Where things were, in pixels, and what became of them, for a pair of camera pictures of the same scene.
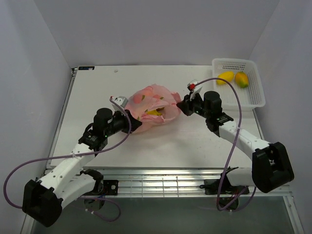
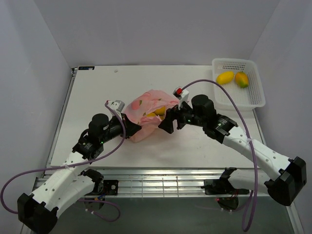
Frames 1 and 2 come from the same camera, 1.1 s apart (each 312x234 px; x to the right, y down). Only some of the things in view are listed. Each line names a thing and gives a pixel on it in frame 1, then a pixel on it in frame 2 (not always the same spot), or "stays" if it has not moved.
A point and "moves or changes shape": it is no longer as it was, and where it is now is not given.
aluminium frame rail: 186,181 stays
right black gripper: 184,106 to 171,114
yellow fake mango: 228,76 stays
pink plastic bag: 153,105 moves or changes shape
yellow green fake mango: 242,80 stays
